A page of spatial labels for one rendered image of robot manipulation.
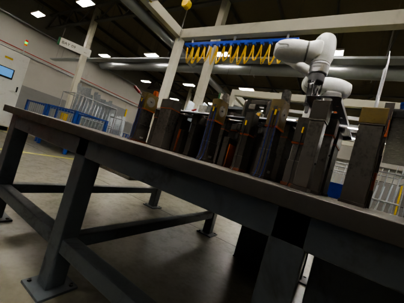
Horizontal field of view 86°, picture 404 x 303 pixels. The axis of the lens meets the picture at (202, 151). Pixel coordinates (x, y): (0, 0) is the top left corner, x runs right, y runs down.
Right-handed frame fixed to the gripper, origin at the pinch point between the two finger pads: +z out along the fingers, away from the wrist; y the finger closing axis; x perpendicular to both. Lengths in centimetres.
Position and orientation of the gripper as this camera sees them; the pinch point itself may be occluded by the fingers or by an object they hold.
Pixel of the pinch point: (306, 114)
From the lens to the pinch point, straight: 121.6
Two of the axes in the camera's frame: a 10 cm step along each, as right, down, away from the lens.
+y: -6.1, -2.0, -7.7
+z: -2.7, 9.6, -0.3
